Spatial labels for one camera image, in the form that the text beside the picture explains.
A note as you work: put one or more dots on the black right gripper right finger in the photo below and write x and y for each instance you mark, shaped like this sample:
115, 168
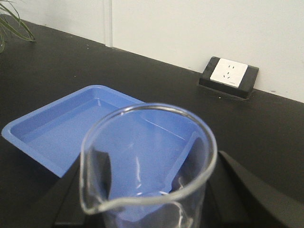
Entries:
236, 198

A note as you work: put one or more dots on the blue plastic tray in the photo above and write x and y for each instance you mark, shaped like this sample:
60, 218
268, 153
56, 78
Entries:
59, 133

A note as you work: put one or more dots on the clear glass beaker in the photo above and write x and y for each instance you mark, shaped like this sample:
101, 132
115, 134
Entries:
177, 209

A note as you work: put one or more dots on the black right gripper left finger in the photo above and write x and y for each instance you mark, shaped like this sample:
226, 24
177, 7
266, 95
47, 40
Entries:
60, 207

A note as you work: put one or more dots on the white socket in black box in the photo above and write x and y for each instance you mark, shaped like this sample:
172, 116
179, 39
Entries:
230, 77

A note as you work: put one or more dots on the green plant leaves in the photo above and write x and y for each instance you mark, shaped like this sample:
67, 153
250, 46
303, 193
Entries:
11, 23

